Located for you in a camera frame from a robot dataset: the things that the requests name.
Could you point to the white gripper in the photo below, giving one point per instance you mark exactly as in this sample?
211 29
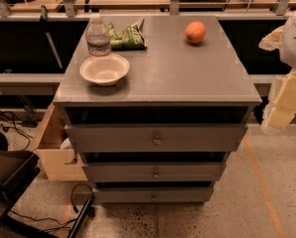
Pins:
295 42

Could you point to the clear plastic water bottle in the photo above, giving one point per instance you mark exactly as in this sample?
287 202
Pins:
97 37

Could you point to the white paper bowl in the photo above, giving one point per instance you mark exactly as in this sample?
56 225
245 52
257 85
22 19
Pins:
104 71

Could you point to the orange fruit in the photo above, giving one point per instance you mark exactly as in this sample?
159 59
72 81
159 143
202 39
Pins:
195 32

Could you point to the grey drawer cabinet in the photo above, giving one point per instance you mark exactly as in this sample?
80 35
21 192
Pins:
171 83

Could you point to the green chip bag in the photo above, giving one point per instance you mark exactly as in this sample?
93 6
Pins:
131 38

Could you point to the bottom grey drawer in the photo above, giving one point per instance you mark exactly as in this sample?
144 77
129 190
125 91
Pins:
153 195

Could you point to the grey drawer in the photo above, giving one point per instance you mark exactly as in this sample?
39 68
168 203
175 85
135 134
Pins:
182 138
154 171
153 195

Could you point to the top grey drawer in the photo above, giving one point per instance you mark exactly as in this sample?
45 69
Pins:
182 138

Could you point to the middle grey drawer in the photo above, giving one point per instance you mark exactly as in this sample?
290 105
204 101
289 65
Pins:
154 171

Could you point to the dark brown chair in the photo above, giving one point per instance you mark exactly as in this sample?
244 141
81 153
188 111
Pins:
17 170

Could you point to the green handled tool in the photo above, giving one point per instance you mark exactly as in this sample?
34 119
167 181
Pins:
44 22

